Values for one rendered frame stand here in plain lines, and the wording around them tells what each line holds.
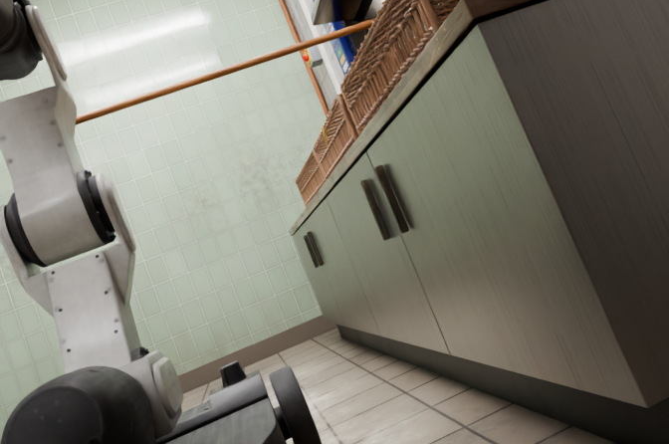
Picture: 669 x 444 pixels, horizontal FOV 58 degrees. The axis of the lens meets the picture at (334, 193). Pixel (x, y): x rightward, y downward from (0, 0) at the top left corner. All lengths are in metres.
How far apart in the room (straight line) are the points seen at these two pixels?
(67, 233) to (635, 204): 0.88
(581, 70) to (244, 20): 3.24
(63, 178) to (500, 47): 0.77
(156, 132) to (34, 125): 2.46
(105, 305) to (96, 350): 0.08
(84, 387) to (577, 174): 0.60
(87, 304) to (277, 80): 2.78
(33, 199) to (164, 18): 2.82
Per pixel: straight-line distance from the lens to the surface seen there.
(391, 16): 1.06
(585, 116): 0.73
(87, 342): 1.08
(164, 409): 0.93
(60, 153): 1.18
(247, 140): 3.61
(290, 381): 1.24
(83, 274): 1.14
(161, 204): 3.56
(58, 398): 0.78
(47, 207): 1.14
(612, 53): 0.78
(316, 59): 3.42
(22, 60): 1.26
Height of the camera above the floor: 0.36
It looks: 6 degrees up
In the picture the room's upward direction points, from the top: 22 degrees counter-clockwise
